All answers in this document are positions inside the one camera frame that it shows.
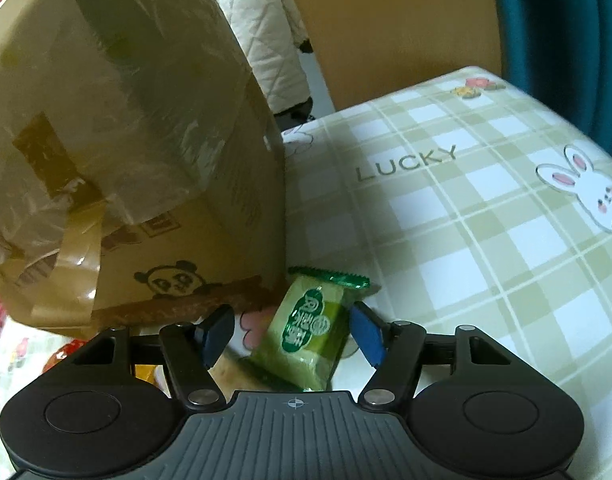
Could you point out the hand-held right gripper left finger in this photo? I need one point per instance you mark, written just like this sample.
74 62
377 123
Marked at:
217 332

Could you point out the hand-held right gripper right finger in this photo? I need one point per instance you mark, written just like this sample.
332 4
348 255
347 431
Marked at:
366 332

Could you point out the green snack packet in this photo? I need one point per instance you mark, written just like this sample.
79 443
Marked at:
306 325

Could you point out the brown cardboard box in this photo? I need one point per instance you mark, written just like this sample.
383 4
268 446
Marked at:
161 110

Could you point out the green checked tablecloth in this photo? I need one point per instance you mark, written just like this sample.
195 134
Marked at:
435 235

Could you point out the orange snack packet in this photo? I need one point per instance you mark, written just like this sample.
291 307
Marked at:
66 355

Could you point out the white quilted jacket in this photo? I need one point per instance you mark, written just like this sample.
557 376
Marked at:
266 35

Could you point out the wooden board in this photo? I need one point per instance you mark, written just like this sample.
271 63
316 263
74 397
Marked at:
385 25

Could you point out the teal curtain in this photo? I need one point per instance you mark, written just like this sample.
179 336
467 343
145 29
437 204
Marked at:
560 35

